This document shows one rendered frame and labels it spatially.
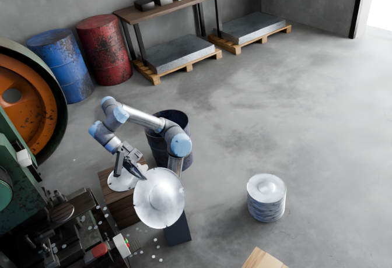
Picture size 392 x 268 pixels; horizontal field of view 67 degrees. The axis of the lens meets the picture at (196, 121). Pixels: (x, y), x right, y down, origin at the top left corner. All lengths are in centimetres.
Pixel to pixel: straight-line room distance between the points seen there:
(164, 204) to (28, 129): 92
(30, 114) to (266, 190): 168
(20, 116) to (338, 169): 249
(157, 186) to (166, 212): 14
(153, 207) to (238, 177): 141
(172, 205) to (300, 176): 154
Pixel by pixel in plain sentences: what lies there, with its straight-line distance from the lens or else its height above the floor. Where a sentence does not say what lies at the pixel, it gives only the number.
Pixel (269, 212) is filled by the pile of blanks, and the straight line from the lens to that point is 238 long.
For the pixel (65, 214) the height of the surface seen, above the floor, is 78.
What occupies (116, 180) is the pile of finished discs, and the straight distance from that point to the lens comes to 251.
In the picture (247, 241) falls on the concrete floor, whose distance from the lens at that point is 241.
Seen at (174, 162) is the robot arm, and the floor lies 91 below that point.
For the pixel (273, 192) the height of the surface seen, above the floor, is 24.
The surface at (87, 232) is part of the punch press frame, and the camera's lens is 191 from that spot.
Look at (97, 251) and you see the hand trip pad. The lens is 167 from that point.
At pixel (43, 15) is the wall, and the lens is 476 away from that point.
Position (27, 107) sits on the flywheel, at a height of 128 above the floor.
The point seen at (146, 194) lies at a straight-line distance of 147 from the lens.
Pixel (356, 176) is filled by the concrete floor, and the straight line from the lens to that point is 292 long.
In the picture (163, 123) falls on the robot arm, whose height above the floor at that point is 110.
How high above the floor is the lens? 209
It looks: 37 degrees down
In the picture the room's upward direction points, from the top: 10 degrees counter-clockwise
